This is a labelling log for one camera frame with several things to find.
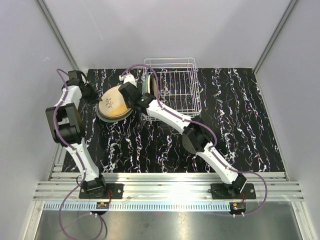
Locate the aluminium frame post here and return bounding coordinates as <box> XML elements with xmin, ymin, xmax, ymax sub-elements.
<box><xmin>253</xmin><ymin>0</ymin><xmax>299</xmax><ymax>75</ymax></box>
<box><xmin>35</xmin><ymin>0</ymin><xmax>81</xmax><ymax>71</ymax></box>

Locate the right aluminium frame post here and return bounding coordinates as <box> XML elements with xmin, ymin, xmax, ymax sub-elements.
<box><xmin>253</xmin><ymin>0</ymin><xmax>299</xmax><ymax>75</ymax></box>

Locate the white slotted cable duct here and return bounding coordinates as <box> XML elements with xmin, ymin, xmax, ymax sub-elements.
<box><xmin>43</xmin><ymin>201</ymin><xmax>230</xmax><ymax>212</ymax></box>

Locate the left aluminium frame post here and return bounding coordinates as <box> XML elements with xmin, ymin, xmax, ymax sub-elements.
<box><xmin>35</xmin><ymin>0</ymin><xmax>81</xmax><ymax>71</ymax></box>

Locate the white wire dish rack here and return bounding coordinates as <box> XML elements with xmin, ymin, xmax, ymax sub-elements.
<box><xmin>141</xmin><ymin>57</ymin><xmax>202</xmax><ymax>117</ymax></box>

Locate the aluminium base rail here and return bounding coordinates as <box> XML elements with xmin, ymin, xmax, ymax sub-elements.
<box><xmin>33</xmin><ymin>172</ymin><xmax>304</xmax><ymax>202</ymax></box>

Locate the cream yellow leaf plate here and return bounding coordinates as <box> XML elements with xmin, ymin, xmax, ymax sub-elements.
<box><xmin>97</xmin><ymin>85</ymin><xmax>132</xmax><ymax>120</ymax></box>

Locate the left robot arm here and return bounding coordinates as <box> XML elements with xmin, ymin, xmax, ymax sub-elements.
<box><xmin>45</xmin><ymin>69</ymin><xmax>108</xmax><ymax>199</ymax></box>

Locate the large teal bottom plate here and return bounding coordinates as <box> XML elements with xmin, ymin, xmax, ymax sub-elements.
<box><xmin>96</xmin><ymin>110</ymin><xmax>133</xmax><ymax>123</ymax></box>

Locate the mint green floral plate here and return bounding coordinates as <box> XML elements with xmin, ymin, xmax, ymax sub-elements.
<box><xmin>142</xmin><ymin>75</ymin><xmax>150</xmax><ymax>95</ymax></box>

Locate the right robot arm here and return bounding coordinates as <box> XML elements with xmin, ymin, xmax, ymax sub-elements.
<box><xmin>119</xmin><ymin>82</ymin><xmax>247</xmax><ymax>199</ymax></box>

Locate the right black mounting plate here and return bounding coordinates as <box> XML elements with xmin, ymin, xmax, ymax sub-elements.
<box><xmin>207</xmin><ymin>183</ymin><xmax>257</xmax><ymax>200</ymax></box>

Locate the black plate with colour stripes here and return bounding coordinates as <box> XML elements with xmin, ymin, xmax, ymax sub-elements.
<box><xmin>152</xmin><ymin>73</ymin><xmax>161</xmax><ymax>99</ymax></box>

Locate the black mounting plate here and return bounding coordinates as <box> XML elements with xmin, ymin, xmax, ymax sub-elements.
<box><xmin>78</xmin><ymin>183</ymin><xmax>125</xmax><ymax>200</ymax></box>
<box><xmin>207</xmin><ymin>183</ymin><xmax>257</xmax><ymax>200</ymax></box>

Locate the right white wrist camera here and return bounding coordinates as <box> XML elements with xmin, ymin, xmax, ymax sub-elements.
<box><xmin>119</xmin><ymin>74</ymin><xmax>137</xmax><ymax>87</ymax></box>

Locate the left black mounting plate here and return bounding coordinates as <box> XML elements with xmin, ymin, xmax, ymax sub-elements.
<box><xmin>78</xmin><ymin>183</ymin><xmax>125</xmax><ymax>200</ymax></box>

